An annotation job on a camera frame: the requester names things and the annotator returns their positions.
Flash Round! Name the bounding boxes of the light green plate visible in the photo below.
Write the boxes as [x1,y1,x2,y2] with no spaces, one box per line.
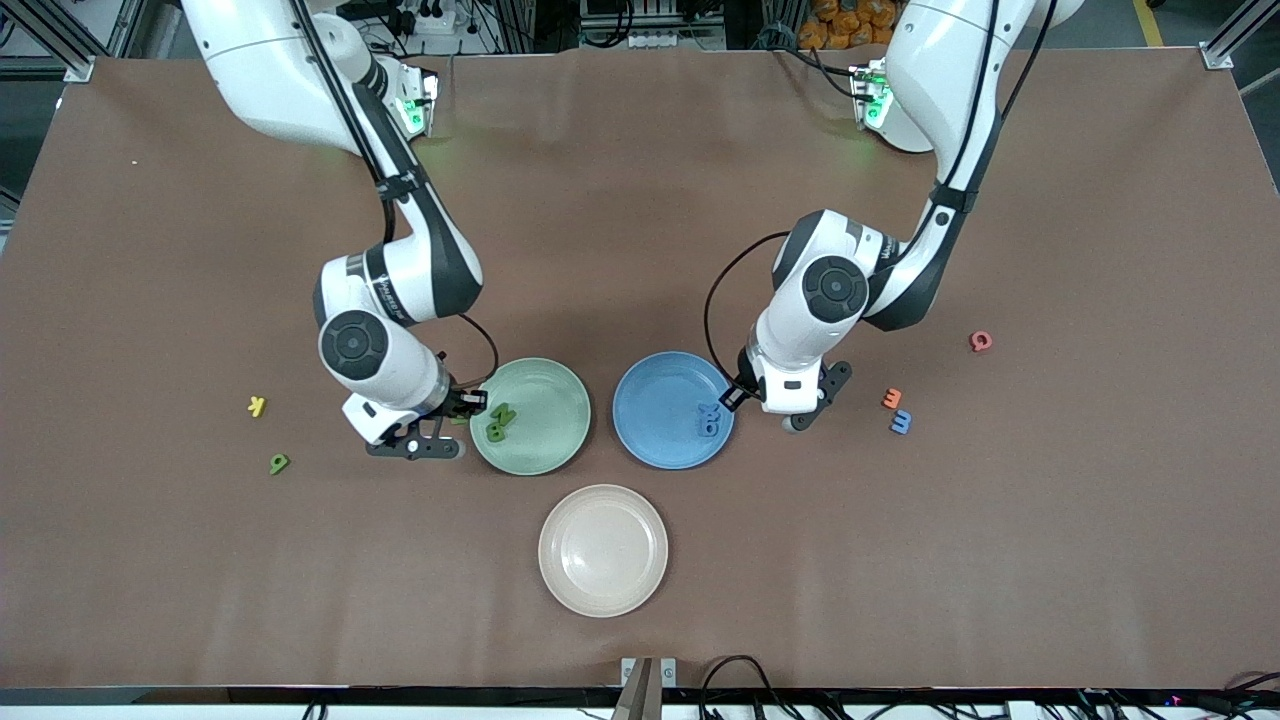
[469,357,592,477]

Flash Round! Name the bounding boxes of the blue plate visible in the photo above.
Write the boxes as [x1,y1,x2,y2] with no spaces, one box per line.
[612,351,736,471]

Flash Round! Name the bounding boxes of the brown table cover sheet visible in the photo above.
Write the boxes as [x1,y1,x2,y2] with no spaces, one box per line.
[0,48,1280,691]

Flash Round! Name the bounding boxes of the beige plate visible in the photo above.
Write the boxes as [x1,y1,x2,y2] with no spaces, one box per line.
[538,484,669,619]

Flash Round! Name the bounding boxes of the orange packets pile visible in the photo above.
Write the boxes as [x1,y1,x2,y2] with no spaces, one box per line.
[798,0,901,51]

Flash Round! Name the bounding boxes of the white power strip with plugs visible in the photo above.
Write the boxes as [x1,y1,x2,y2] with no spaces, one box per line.
[385,0,471,36]

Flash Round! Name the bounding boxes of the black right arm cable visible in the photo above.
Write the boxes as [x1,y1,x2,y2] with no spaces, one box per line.
[290,0,500,393]

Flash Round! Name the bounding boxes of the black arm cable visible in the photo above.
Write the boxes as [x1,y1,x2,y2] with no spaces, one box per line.
[704,0,1051,393]
[290,0,500,393]

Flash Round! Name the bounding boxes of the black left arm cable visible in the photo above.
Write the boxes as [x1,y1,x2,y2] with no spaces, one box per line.
[704,0,1051,393]

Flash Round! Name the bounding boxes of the black cable loop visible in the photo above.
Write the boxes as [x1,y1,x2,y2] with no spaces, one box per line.
[697,655,776,720]

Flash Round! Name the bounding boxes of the grey metal camera mount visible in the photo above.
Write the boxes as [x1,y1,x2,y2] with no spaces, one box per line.
[612,655,679,720]

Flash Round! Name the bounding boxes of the black cable bundle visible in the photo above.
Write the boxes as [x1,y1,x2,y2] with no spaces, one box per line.
[578,0,636,49]

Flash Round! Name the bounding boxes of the black floor cables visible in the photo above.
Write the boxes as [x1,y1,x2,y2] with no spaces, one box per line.
[1075,670,1280,720]

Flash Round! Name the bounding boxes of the aluminium frame profile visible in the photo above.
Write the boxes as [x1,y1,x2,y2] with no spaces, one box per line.
[18,0,136,83]
[1200,0,1280,73]

